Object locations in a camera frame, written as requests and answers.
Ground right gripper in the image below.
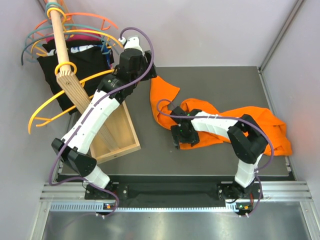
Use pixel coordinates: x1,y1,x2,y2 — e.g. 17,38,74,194
171,124,199,149

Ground orange trousers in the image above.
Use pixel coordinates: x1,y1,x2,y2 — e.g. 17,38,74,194
149,76,293,158

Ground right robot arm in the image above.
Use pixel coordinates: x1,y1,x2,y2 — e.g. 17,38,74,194
170,106,268,203

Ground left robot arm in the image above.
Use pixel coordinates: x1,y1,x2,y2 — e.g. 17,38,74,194
51,35,157,199

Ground orange hanger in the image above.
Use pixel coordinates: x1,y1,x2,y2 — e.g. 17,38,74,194
26,7,119,39

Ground teal hanger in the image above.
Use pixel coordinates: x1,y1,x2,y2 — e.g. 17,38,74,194
20,24,106,66

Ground black hanging garment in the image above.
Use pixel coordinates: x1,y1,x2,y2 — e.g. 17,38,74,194
37,45,110,111

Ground wooden rack base tray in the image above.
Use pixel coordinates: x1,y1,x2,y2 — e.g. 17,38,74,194
90,102,141,164

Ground pink hanging garment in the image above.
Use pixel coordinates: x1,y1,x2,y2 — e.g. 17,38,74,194
43,29,103,44

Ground wooden rack pole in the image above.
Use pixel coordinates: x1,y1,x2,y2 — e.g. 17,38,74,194
51,11,120,154

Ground corner aluminium profile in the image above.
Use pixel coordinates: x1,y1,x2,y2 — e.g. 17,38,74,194
258,0,306,74

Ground aluminium frame rail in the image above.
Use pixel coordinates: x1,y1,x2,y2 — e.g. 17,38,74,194
30,175,320,240

